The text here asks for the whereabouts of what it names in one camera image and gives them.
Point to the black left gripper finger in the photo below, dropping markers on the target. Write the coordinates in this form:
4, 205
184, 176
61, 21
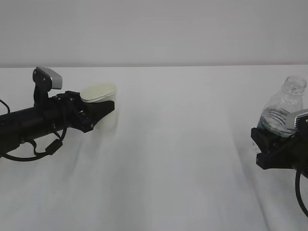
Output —
69, 98
92, 114

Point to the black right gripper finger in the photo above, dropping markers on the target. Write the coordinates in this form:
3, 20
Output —
267, 141

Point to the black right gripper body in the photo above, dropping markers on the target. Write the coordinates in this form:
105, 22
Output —
288, 157

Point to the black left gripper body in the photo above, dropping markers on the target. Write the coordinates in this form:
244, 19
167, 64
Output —
60, 117

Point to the white paper cup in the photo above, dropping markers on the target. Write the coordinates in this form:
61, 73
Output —
98, 94

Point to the clear green-label water bottle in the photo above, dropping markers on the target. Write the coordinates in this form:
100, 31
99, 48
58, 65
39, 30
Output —
287, 100

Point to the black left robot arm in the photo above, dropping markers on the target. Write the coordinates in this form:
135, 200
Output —
25, 126

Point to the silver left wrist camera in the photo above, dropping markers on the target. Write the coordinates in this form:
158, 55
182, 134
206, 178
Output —
45, 80

